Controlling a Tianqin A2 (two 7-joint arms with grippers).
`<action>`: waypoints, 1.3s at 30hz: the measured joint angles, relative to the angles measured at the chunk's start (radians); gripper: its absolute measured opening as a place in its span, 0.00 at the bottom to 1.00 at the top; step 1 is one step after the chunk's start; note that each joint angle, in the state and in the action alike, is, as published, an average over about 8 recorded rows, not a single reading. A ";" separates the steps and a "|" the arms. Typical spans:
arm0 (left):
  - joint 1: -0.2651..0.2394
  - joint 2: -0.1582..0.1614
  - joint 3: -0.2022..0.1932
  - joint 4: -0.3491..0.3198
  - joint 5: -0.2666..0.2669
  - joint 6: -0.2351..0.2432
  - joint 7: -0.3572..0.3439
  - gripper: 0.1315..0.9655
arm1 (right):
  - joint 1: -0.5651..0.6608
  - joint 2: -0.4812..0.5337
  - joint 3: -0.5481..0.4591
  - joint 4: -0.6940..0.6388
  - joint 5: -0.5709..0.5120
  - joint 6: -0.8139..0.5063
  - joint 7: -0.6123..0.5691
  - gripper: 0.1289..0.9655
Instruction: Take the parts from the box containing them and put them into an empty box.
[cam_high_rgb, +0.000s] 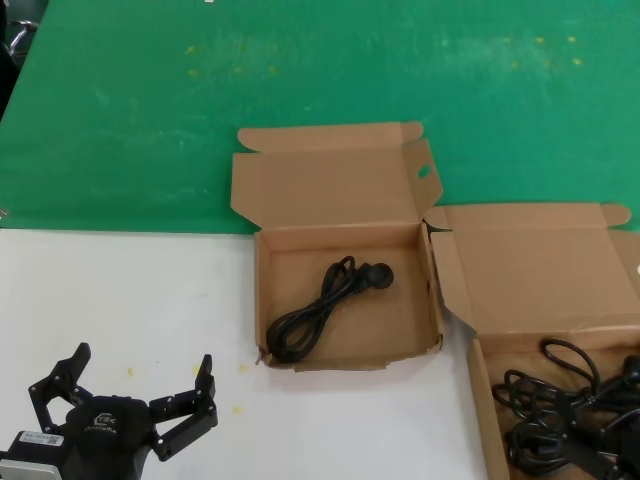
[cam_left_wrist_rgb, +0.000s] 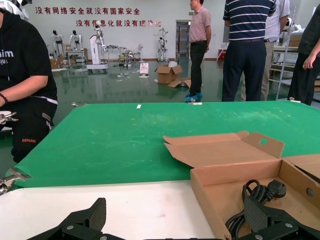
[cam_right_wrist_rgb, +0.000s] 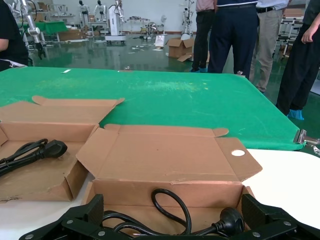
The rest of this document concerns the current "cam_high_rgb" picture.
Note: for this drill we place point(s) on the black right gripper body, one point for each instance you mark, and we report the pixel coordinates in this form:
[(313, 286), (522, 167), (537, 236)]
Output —
[(629, 462)]

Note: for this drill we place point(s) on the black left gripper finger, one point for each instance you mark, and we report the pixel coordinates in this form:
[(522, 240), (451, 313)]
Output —
[(195, 410), (50, 390)]

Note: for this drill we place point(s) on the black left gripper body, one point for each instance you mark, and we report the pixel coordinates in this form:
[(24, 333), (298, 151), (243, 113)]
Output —
[(105, 440)]

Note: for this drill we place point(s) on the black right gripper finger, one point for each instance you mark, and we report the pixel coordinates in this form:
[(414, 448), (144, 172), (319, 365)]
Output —
[(605, 415), (592, 457)]

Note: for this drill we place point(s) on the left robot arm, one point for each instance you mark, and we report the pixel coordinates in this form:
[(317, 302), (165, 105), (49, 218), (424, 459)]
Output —
[(30, 460)]

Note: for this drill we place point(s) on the open cardboard box, holed flap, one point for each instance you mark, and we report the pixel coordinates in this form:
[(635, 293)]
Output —
[(350, 200)]

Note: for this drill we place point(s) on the green table mat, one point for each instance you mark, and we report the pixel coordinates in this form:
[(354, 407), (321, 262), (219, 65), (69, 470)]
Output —
[(150, 125)]

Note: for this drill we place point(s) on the chrome chair frame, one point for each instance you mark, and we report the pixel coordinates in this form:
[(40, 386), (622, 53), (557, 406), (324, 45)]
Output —
[(20, 37)]

